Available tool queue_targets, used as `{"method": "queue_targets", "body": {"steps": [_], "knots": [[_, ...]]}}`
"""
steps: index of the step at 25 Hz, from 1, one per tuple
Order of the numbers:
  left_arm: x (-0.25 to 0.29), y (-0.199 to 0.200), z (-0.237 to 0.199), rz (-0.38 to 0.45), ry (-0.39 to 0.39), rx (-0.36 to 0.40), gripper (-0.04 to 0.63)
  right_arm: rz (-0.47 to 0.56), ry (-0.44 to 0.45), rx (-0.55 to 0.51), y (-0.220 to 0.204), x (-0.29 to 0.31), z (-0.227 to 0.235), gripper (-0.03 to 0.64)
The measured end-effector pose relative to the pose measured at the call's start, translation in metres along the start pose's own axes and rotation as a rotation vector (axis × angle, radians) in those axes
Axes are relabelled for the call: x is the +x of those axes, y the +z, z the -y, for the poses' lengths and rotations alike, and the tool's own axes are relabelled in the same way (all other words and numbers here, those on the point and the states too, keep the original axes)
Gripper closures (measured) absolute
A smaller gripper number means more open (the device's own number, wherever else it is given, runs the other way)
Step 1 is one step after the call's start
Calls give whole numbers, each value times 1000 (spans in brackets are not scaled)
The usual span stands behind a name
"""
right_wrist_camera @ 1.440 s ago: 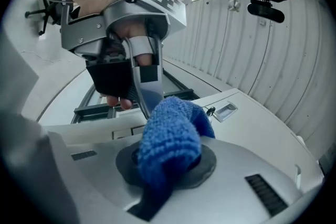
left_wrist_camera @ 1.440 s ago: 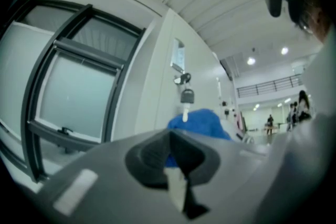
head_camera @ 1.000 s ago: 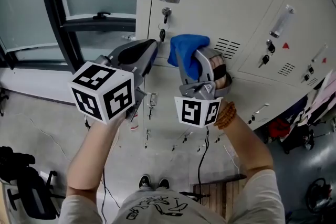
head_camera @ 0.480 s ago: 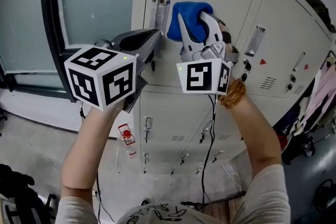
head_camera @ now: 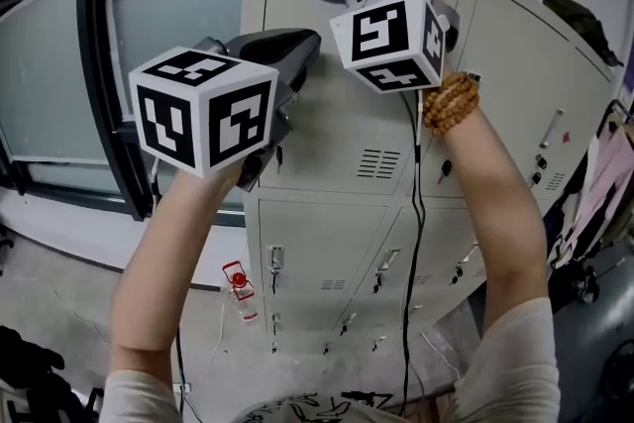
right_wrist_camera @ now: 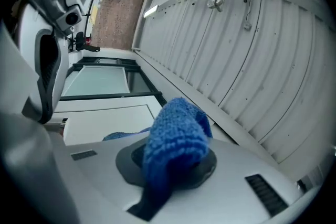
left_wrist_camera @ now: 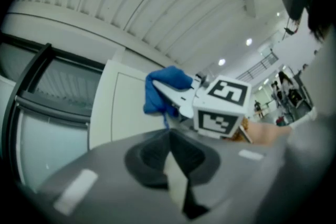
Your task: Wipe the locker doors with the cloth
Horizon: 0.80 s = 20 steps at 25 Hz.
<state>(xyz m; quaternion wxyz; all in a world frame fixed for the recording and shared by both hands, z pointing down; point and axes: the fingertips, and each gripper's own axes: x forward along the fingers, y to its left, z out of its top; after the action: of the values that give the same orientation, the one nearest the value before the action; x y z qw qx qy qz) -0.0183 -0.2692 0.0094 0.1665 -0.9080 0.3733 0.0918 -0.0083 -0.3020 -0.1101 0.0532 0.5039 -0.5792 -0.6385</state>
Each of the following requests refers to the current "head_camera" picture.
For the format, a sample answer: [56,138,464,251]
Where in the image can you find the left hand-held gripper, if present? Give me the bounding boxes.
[129,28,323,192]

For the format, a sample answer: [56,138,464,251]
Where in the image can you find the wooden bead bracelet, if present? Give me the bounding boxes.
[421,71,481,138]

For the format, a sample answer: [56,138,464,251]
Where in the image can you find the pale pink hanging garment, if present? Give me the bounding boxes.
[586,111,634,234]

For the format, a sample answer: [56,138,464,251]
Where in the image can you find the white floor cable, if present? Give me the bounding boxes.
[419,330,465,382]
[210,301,228,366]

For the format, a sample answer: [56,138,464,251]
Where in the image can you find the person's left forearm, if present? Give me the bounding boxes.
[108,162,249,380]

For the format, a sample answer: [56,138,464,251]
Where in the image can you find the person's right forearm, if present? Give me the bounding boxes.
[430,111,552,338]

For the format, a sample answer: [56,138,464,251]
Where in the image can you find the person's cream t-shirt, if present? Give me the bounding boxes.
[101,295,562,423]

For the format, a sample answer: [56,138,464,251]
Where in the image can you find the dark bag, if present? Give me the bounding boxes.
[542,0,624,68]

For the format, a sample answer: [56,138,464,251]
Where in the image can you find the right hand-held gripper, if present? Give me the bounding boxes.
[329,0,462,94]

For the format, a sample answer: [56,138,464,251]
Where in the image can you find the black framed glass partition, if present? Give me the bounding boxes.
[0,0,254,227]

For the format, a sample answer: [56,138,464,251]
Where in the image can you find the red capped clear bottle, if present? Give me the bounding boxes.
[228,270,260,324]

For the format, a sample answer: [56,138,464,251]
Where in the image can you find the white metal cabinet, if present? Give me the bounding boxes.
[240,0,626,361]

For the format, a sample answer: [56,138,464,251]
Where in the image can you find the grey metal locker door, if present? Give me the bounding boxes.
[258,0,466,195]

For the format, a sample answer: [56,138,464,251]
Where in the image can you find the dark patterned hanging garment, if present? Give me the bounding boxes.
[544,192,603,271]

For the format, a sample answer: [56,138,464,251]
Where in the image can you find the red wire frame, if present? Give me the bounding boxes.
[221,260,255,302]

